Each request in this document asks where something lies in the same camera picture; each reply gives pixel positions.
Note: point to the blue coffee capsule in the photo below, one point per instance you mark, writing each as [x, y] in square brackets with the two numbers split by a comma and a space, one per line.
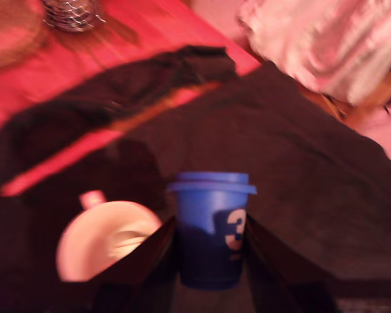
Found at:
[202, 208]

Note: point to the white cup with winter print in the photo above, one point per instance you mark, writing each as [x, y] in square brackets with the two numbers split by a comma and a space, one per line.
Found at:
[91, 234]

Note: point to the dark brown cloth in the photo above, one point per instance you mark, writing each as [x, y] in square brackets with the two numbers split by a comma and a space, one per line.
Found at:
[280, 163]

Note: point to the pale pink cloth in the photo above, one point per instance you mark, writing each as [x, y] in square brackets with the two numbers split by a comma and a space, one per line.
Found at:
[329, 39]

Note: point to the round cork trivet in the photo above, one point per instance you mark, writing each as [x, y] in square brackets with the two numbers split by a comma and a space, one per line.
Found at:
[9, 36]

